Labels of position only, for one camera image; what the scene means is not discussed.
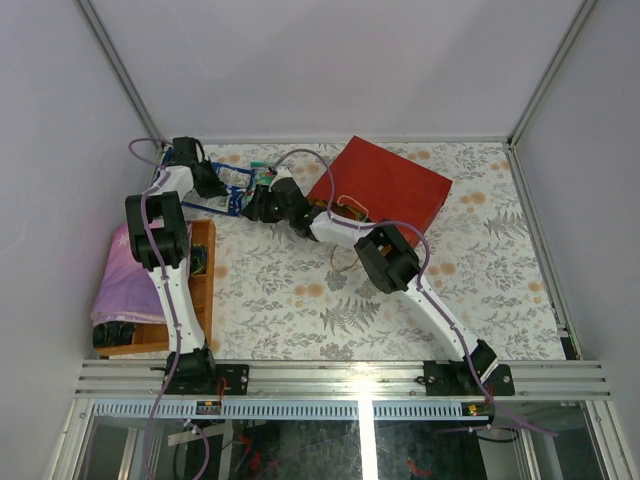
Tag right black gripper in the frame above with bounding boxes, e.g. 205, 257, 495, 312
241, 186, 294, 225

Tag blue chips bag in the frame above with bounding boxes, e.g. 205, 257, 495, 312
151, 161, 254, 217

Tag green Fox's candy bag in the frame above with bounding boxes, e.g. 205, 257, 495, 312
245, 162, 277, 200

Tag red paper bag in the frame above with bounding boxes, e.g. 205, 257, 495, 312
307, 137, 452, 247

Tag orange candy bag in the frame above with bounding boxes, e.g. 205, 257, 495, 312
305, 198, 370, 222

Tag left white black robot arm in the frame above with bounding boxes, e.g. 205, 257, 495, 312
125, 137, 227, 395

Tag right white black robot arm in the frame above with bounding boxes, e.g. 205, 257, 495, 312
242, 175, 499, 395

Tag dark patterned cloth in tray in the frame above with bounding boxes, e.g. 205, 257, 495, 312
190, 244, 208, 276

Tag pink folded cloth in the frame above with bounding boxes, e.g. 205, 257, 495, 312
90, 223, 165, 326

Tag wooden organizer tray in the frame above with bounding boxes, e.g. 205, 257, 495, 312
92, 219, 216, 357

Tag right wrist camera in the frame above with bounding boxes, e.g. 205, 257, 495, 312
270, 166, 292, 184

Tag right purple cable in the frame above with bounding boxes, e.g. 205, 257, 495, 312
272, 148, 559, 439

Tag purple cable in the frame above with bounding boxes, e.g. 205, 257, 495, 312
272, 148, 559, 439
128, 137, 214, 480

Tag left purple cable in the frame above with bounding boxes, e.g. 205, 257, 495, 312
128, 137, 214, 480

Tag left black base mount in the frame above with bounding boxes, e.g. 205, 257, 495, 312
165, 364, 250, 397

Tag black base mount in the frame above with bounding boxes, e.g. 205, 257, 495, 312
423, 361, 515, 397
165, 364, 250, 397

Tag aluminium front rail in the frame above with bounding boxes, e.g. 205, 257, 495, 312
74, 360, 611, 402

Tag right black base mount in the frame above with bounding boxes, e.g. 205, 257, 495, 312
423, 361, 515, 397

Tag white slotted cable duct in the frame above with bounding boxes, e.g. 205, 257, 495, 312
93, 399, 489, 422

